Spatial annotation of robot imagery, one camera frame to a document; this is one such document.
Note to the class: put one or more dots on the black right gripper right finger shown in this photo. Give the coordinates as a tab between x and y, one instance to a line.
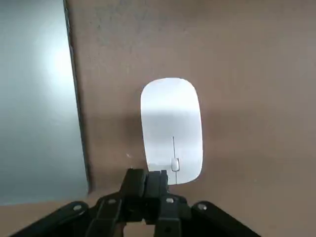
172	212

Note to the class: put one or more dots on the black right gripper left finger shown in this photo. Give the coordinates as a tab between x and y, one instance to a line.
111	212

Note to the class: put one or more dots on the white computer mouse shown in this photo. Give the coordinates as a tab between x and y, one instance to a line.
170	123

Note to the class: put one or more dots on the silver MacBook laptop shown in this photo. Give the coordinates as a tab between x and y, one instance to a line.
37	103

